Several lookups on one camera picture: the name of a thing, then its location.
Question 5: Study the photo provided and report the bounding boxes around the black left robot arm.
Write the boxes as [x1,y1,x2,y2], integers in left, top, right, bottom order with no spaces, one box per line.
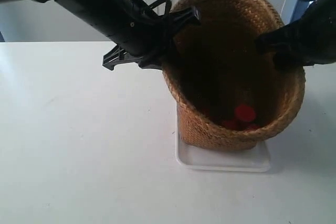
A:
[1,0,200,70]

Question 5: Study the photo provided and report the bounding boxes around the dark blue window frame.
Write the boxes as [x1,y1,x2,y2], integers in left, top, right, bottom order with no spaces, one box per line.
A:
[280,0,311,25]

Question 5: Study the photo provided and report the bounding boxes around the white cabinet doors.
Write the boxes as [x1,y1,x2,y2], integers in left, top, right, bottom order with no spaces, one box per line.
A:
[1,0,297,42]

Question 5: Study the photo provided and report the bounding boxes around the white rectangular plastic tray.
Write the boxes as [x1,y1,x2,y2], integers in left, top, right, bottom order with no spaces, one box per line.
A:
[175,103,271,173]

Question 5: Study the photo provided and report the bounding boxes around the brown woven basket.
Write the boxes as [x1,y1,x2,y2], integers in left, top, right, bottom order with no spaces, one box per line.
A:
[163,0,306,151]

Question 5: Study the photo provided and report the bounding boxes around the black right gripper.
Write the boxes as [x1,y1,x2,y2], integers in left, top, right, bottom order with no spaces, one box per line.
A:
[255,0,335,71]

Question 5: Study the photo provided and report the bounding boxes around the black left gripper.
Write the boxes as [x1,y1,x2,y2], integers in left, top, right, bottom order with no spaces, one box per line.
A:
[101,0,201,71]

